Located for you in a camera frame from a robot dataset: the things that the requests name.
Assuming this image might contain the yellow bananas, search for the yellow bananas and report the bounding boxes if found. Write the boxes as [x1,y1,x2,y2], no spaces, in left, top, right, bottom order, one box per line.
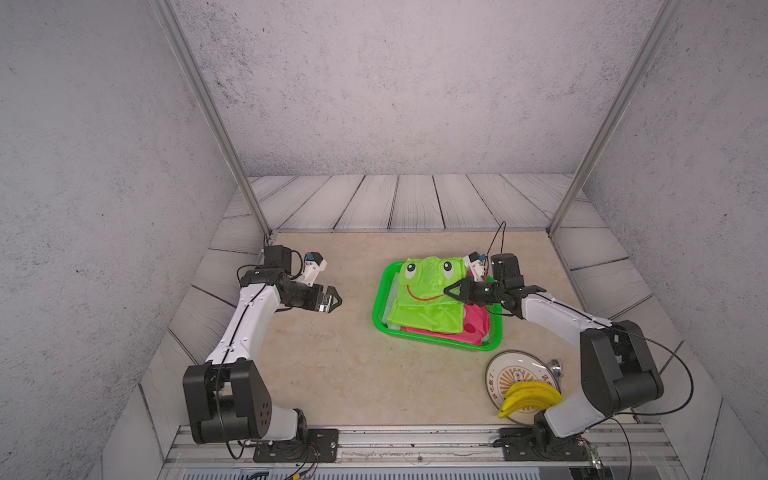
[498,381,564,418]

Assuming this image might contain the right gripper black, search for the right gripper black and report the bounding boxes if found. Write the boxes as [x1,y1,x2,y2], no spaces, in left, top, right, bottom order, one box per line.
[443,276,505,307]

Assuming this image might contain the right frame post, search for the right frame post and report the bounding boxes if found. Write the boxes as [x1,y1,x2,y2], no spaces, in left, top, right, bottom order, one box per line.
[546,0,683,239]

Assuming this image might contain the green plastic basket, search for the green plastic basket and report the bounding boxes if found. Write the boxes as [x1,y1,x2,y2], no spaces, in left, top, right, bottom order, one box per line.
[372,261,504,352]

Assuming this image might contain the left frame post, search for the left frame post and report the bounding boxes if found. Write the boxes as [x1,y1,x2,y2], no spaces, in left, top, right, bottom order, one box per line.
[151,0,272,237]

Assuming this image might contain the round patterned plate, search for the round patterned plate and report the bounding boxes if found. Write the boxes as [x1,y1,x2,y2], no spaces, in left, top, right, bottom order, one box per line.
[485,350,561,412]

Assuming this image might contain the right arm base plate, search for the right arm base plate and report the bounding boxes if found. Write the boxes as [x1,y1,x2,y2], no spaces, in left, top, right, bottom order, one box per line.
[492,426,589,462]

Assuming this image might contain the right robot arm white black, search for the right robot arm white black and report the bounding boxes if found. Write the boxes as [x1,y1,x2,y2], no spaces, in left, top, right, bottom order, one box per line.
[444,253,664,438]

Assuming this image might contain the green frog raincoat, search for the green frog raincoat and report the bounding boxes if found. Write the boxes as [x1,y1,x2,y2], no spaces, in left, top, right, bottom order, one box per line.
[386,256,467,334]

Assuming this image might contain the aluminium front rail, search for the aluminium front rail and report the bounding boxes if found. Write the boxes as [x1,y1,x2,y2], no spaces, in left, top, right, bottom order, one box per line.
[160,422,688,479]

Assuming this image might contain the pink rabbit raincoat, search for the pink rabbit raincoat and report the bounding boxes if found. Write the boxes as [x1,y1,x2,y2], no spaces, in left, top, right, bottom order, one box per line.
[401,305,491,346]

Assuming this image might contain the frame post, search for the frame post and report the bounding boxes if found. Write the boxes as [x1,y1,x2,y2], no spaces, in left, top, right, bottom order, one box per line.
[546,0,683,239]
[151,0,272,237]

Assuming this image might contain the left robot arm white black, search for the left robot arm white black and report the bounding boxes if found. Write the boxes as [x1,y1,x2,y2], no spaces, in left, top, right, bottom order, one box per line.
[182,245,342,444]

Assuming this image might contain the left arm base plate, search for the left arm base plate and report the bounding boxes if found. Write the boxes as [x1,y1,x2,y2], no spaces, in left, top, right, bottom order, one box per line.
[253,428,339,464]

